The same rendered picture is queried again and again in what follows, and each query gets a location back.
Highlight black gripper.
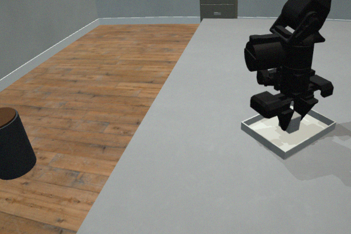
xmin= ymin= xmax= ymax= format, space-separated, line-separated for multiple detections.
xmin=250 ymin=66 xmax=334 ymax=131

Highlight white tray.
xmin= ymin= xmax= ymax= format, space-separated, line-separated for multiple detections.
xmin=241 ymin=109 xmax=336 ymax=159

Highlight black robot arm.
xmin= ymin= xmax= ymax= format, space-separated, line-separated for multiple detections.
xmin=244 ymin=0 xmax=331 ymax=91

